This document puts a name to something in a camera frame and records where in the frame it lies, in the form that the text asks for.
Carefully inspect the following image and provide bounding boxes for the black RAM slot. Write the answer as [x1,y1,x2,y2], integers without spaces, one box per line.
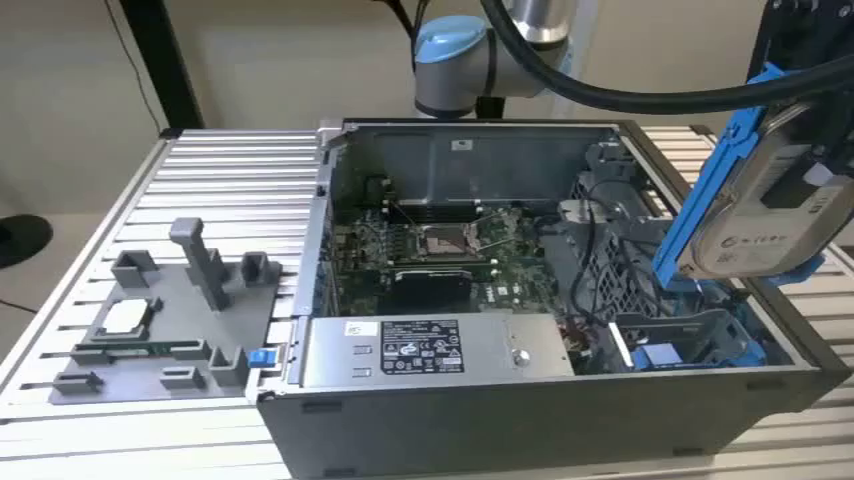
[382,207,484,221]
[390,263,500,272]
[382,198,484,208]
[390,255,500,264]

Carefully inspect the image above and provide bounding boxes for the open black PC case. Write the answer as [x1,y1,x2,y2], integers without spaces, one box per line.
[244,117,840,464]

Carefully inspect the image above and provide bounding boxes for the black vertical post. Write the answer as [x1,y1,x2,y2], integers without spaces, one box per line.
[122,0,205,132]

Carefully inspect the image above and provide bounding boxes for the thin black cables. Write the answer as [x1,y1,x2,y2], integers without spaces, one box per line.
[382,0,432,39]

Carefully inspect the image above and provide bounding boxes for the silver CPU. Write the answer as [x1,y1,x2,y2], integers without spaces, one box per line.
[97,301,153,335]

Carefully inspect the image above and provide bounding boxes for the grey metal drive cage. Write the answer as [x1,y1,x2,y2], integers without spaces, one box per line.
[537,169,675,321]

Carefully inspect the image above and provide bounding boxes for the grey parts rack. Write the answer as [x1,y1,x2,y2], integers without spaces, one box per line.
[46,217,285,406]

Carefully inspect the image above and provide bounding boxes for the black round stand base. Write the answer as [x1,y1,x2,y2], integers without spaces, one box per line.
[0,213,54,270]

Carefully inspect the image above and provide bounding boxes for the green motherboard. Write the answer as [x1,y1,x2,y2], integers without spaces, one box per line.
[329,199,568,321]

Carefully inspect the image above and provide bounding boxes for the thick black camera cable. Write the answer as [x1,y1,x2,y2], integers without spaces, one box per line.
[477,0,854,114]

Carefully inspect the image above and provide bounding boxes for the silver power supply unit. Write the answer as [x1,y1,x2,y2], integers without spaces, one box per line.
[298,314,576,390]

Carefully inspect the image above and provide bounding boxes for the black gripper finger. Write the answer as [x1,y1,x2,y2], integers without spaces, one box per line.
[761,94,854,209]

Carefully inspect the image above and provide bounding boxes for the green RAM stick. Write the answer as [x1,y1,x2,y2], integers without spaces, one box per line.
[74,340,202,354]

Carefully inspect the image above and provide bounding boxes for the CPU socket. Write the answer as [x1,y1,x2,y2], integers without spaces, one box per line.
[416,219,483,260]

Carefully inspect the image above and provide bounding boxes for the metal socket cover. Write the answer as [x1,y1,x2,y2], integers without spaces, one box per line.
[465,206,527,252]

